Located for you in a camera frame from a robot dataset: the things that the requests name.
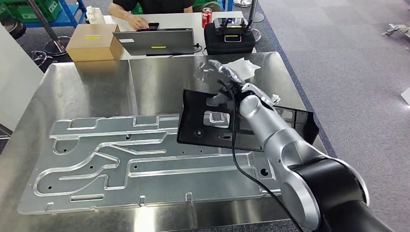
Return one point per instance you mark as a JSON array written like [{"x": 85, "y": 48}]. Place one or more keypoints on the black smartphone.
[{"x": 153, "y": 26}]

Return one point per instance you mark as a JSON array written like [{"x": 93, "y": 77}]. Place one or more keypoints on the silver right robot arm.
[{"x": 272, "y": 128}]

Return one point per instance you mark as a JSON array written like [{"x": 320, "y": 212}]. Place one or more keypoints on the person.
[{"x": 160, "y": 4}]

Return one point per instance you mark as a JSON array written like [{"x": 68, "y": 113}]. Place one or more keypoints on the grey laptop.
[{"x": 153, "y": 40}]

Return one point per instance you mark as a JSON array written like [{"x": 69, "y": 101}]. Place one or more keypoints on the blue metal cart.
[{"x": 70, "y": 17}]

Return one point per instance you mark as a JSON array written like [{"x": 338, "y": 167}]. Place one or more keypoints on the person's right hand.
[{"x": 137, "y": 23}]

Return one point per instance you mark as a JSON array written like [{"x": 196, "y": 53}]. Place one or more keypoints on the person's right forearm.
[{"x": 120, "y": 12}]

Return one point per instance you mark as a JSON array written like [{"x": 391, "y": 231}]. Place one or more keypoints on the dark pole stanchion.
[{"x": 48, "y": 28}]

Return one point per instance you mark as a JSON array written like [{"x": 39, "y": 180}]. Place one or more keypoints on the chrome stanchion post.
[{"x": 253, "y": 12}]

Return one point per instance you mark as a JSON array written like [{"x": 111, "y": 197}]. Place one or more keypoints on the black rubber tire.
[{"x": 12, "y": 28}]

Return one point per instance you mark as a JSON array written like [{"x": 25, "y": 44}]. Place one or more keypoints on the stainless steel table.
[{"x": 96, "y": 89}]

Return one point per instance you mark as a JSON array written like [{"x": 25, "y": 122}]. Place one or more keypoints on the white plastic bottle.
[{"x": 94, "y": 16}]

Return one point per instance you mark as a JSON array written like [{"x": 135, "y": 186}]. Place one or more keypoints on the white metal frame stand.
[{"x": 392, "y": 28}]

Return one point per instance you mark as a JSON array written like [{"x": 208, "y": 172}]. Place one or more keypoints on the red soda can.
[{"x": 207, "y": 17}]

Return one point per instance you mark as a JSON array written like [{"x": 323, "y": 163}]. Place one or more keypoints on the stamped sheet metal panel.
[{"x": 192, "y": 182}]

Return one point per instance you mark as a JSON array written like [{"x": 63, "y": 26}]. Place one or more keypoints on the clear plastic wrap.
[{"x": 201, "y": 69}]

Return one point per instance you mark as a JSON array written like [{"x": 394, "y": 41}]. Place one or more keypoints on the white desk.
[{"x": 179, "y": 20}]

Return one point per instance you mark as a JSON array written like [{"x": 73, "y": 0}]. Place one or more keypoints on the black carrying case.
[{"x": 224, "y": 48}]

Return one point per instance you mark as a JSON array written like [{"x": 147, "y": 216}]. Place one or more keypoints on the white board panel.
[{"x": 406, "y": 96}]

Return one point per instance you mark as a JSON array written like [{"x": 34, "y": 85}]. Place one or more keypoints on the white paper sheet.
[{"x": 248, "y": 69}]

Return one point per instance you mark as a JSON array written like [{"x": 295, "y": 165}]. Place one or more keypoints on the cardboard box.
[{"x": 89, "y": 48}]

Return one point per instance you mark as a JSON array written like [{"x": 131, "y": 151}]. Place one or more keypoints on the white cabinet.
[{"x": 16, "y": 80}]

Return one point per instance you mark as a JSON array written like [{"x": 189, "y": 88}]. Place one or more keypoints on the green plastic crate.
[{"x": 32, "y": 11}]

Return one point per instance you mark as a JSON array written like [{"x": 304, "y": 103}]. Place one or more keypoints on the black remote controller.
[{"x": 234, "y": 24}]

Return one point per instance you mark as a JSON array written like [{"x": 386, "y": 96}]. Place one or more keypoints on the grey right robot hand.
[{"x": 232, "y": 75}]

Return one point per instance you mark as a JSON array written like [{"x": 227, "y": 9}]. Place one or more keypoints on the black plastic plate frame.
[{"x": 192, "y": 112}]

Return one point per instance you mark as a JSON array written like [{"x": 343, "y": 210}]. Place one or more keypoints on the small white paper scrap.
[{"x": 275, "y": 98}]

